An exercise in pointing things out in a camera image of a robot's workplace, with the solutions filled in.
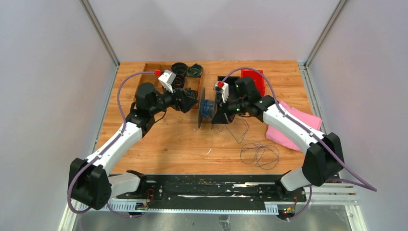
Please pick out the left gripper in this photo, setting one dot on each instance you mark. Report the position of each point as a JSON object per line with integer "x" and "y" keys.
{"x": 186, "y": 102}

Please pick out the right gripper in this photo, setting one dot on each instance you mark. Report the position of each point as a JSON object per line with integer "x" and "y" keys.
{"x": 223, "y": 116}

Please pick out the grey filament spool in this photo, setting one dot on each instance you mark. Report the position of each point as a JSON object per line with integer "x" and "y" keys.
{"x": 207, "y": 108}

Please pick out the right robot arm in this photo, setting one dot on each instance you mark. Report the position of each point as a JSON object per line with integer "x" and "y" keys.
{"x": 323, "y": 153}

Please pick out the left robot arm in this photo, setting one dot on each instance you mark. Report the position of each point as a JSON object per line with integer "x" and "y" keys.
{"x": 90, "y": 181}

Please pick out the rolled patterned tie bottom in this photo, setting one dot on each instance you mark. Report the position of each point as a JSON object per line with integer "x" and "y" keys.
{"x": 192, "y": 93}

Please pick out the rolled dark tie middle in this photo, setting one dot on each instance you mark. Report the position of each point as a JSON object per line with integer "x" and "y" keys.
{"x": 179, "y": 81}

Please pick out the rolled dark tie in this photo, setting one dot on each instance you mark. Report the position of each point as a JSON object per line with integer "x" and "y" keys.
{"x": 179, "y": 81}
{"x": 179, "y": 68}

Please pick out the black plastic bin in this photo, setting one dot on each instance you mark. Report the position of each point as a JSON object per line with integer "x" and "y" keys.
{"x": 233, "y": 92}

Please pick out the rolled green tie top right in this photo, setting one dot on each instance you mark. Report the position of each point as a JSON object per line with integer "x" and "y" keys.
{"x": 195, "y": 71}

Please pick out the rolled dark tie top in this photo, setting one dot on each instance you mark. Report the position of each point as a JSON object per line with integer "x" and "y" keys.
{"x": 179, "y": 68}

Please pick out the red plastic bin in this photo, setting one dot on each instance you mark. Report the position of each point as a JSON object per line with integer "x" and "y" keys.
{"x": 258, "y": 80}

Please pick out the pink cloth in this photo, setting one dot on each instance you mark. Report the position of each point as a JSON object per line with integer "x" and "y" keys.
{"x": 292, "y": 128}

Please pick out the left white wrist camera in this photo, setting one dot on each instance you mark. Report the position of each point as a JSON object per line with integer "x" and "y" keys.
{"x": 166, "y": 79}

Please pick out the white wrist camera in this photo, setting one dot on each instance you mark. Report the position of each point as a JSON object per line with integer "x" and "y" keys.
{"x": 223, "y": 89}
{"x": 166, "y": 79}

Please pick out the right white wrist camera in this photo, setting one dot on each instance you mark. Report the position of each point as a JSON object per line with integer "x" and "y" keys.
{"x": 223, "y": 89}

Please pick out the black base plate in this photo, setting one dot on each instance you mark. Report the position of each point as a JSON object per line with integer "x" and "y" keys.
{"x": 213, "y": 193}

